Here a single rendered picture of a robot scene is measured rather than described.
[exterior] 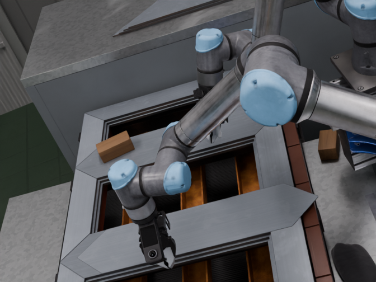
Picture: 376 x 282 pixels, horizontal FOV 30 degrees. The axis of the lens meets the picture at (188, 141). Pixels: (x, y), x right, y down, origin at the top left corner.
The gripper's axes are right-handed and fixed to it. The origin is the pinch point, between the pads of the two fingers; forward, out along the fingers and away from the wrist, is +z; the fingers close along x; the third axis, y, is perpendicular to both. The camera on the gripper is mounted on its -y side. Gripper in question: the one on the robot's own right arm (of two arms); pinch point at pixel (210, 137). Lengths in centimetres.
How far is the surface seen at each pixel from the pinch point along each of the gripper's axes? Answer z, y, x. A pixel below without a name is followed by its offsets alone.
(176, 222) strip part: 19.1, 12.8, -15.1
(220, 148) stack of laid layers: 12.5, -12.5, 6.9
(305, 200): 8.9, 27.7, 19.5
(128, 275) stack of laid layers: 26.9, 22.3, -32.3
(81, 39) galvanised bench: -3, -85, -27
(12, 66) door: 79, -256, -58
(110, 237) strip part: 24.9, 6.1, -34.6
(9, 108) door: 109, -259, -64
